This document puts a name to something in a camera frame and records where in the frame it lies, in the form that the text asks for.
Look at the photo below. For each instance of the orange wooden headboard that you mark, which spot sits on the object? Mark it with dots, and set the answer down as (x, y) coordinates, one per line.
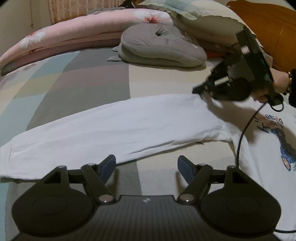
(274, 27)

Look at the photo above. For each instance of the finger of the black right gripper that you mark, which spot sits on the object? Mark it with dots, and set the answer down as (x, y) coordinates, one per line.
(203, 88)

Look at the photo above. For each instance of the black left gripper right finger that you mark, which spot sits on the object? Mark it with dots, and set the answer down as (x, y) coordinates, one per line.
(197, 178)

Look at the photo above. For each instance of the person's right hand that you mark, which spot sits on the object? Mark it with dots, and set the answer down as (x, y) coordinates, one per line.
(281, 82)

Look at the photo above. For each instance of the grey round cushion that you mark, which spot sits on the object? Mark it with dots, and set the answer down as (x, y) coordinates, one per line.
(158, 45)

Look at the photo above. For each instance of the pink patterned curtain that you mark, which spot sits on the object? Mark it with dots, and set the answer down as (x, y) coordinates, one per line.
(62, 10)

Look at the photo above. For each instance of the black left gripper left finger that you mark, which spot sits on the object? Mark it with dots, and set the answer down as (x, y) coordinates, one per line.
(96, 177)

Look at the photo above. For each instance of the striped pastel pillow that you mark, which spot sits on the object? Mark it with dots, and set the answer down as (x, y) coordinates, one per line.
(206, 20)

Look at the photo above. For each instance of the white long-sleeve shirt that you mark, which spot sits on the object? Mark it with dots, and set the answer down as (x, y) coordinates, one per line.
(140, 127)

